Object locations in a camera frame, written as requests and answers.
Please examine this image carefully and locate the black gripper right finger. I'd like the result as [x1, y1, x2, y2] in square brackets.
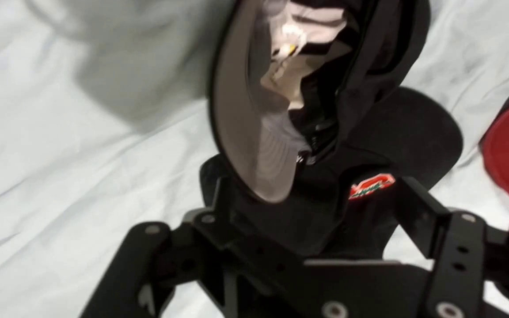
[393, 176, 509, 318]

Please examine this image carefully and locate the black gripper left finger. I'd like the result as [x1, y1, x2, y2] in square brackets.
[79, 155, 358, 318]

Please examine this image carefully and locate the black cap with round logo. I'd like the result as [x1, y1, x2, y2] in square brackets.
[206, 0, 434, 206]

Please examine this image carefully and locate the black cap with red logo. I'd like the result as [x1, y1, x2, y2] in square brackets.
[199, 86, 466, 262]

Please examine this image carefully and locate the light blue bed sheet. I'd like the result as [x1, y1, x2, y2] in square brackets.
[0, 0, 509, 318]

